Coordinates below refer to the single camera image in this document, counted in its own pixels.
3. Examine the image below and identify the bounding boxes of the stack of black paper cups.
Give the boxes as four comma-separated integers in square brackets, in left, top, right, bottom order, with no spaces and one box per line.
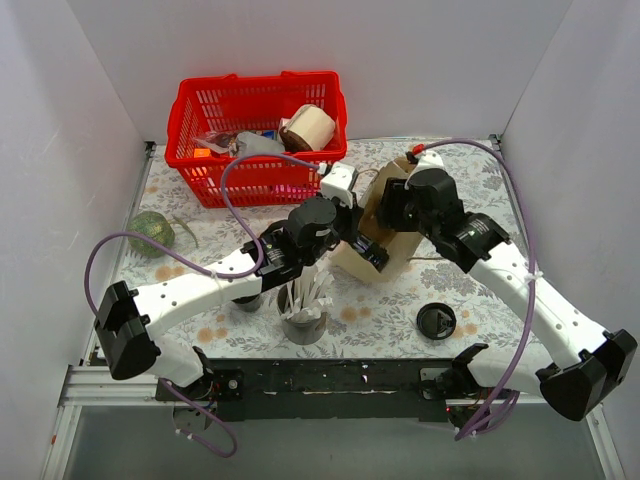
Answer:
[233,294,262,313]

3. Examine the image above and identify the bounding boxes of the clear snack packet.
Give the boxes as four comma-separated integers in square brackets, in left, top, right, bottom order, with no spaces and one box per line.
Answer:
[192,131,238,156]

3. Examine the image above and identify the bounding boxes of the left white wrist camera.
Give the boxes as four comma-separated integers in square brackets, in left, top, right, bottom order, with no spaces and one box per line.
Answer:
[318,162,359,209]

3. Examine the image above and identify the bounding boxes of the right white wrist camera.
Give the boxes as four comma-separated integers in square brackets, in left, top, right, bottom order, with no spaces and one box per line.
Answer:
[405,144,444,188]

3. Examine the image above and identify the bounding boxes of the orange small box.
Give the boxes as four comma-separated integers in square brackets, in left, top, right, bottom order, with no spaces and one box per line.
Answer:
[194,148,211,158]

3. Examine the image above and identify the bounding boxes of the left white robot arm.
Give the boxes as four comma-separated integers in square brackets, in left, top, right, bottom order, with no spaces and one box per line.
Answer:
[94,196,389,400]

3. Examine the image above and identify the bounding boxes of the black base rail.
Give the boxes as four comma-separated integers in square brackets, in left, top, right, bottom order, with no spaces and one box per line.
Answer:
[181,358,489,422]

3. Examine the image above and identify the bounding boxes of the black cup lid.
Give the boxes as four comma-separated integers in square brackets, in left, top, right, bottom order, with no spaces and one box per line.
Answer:
[416,302,457,341]

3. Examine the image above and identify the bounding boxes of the red plastic shopping basket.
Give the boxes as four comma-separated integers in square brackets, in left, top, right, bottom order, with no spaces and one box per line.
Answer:
[165,71,347,208]

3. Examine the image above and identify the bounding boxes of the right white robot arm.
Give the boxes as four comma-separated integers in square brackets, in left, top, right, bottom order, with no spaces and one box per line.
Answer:
[376,168,638,421]

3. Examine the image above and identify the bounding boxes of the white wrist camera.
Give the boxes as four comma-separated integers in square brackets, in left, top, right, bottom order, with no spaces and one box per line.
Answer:
[405,144,444,188]
[318,162,359,209]

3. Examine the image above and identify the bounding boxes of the green melon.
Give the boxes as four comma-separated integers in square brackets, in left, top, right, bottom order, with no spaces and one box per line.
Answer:
[127,211,175,258]

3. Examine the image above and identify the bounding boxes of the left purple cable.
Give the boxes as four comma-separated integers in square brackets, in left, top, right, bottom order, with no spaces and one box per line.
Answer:
[83,153,329,458]

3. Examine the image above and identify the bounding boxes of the beige paper roll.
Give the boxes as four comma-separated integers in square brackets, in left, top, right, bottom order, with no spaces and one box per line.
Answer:
[278,104,336,153]

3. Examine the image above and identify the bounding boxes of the kraft paper bag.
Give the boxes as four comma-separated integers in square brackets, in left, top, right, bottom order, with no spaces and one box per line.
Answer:
[329,157,424,284]

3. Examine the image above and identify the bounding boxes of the grey cup of straws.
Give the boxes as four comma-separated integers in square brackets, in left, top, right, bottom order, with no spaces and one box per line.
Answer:
[276,266,333,346]

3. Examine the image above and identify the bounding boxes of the grey plastic pouch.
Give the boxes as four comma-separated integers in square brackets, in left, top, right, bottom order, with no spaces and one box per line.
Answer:
[236,131,285,157]

